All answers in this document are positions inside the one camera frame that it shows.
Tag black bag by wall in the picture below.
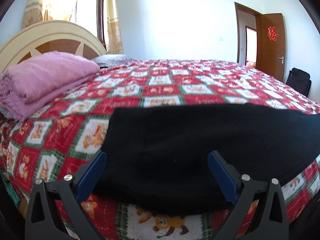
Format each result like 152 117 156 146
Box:
285 68 312 97

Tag beige patterned curtain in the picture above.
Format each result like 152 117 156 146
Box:
22 0 75 29
97 0 124 54

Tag grey striped pillow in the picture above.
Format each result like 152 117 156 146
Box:
92 54 134 68

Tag beige patterned left curtain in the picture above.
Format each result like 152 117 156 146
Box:
22 0 75 29

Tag silver door handle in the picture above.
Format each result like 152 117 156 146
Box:
279 56 284 64

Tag folded pink blanket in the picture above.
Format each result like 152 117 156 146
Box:
1 51 100 121

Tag brown door frame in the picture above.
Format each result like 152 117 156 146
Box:
235 2 261 68

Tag window with brown frame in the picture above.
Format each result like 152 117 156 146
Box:
75 0 98 37

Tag brown wooden door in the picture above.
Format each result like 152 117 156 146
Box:
257 13 286 81

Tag cream wooden headboard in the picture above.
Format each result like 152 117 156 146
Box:
1 20 106 72

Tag red patchwork bear quilt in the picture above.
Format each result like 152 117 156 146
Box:
1 60 319 239

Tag red double happiness decal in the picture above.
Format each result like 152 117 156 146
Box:
267 26 279 41

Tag beige patterned right curtain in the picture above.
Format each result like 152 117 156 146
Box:
97 0 124 54

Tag black pants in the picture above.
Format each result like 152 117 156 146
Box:
93 103 319 216

